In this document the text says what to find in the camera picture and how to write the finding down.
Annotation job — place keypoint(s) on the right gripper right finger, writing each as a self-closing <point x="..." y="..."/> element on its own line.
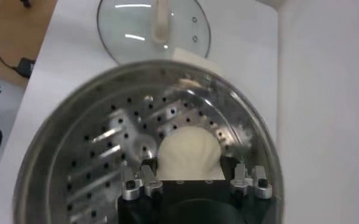
<point x="241" y="179"/>

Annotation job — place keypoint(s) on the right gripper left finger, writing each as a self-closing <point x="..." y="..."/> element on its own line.
<point x="148" y="182"/>

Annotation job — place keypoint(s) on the white steamed baozi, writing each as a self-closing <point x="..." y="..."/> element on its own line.
<point x="189" y="152"/>

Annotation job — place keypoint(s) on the stainless steel steamer basket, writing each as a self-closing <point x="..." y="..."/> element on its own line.
<point x="75" y="128"/>

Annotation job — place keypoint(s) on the cream electric cooking pot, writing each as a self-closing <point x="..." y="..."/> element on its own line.
<point x="194" y="62"/>

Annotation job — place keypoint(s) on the grey robot torso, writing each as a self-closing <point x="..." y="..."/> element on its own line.
<point x="5" y="115"/>

